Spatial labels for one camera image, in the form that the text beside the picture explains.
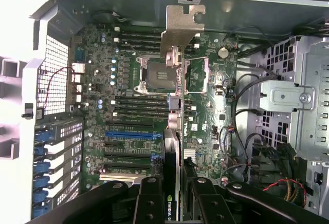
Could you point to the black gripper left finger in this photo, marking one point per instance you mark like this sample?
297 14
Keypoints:
149 203

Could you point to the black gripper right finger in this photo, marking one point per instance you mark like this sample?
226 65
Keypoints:
205 203

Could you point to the silver chipset heat sink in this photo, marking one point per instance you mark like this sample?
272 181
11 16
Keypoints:
190 154

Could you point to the blue expansion slot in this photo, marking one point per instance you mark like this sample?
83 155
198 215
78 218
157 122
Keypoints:
128 134

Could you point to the black expansion slot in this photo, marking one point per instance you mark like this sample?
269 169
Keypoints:
128 125

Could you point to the black RAM slot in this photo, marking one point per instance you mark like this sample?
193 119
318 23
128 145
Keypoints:
141 105
141 99
141 117
138 45
138 51
138 33
138 39
141 111

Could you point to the metal socket cover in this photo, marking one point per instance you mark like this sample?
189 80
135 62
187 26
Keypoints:
207 75

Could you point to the CPU socket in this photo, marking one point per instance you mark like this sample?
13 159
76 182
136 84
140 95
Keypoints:
154 75

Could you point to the round coin battery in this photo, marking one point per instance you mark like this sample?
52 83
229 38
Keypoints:
223 52

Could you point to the green motherboard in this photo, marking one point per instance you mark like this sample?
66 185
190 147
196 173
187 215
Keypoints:
97 54

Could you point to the metal disk bay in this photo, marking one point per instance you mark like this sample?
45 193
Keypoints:
308 80

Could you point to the open PC case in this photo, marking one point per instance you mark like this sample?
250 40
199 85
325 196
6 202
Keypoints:
128 5

